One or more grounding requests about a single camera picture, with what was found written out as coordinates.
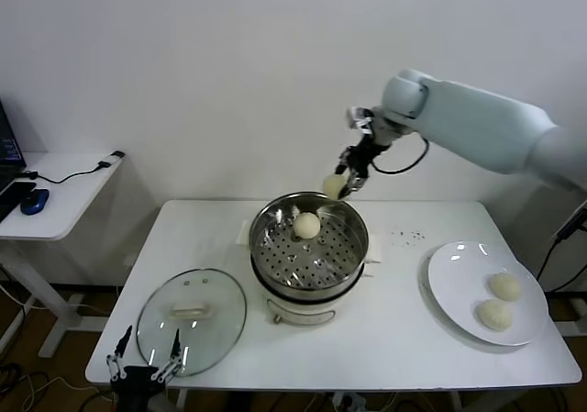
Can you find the steel steamer basket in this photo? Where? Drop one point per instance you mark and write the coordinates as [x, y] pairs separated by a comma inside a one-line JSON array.
[[275, 247]]

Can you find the white round plate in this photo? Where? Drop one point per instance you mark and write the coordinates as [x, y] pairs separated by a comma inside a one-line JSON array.
[[458, 270]]

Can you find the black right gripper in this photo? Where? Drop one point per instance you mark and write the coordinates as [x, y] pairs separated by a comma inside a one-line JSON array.
[[367, 150]]

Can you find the scattered dark crumbs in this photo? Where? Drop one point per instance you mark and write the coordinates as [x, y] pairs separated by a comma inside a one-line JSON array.
[[408, 237]]

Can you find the dark laptop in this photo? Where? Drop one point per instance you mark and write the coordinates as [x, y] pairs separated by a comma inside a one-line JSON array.
[[9, 155]]

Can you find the blue computer mouse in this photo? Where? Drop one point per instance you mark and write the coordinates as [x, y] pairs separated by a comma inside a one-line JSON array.
[[34, 202]]

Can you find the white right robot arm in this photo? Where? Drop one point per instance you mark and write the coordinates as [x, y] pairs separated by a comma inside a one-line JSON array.
[[481, 123]]

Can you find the white steamed baozi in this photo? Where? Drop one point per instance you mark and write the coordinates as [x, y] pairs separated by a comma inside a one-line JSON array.
[[306, 225], [503, 287], [493, 315], [332, 186]]

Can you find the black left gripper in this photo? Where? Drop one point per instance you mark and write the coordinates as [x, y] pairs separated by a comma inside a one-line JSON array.
[[137, 377]]

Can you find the white side desk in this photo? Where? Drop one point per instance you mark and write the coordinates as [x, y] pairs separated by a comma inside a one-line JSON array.
[[69, 201]]

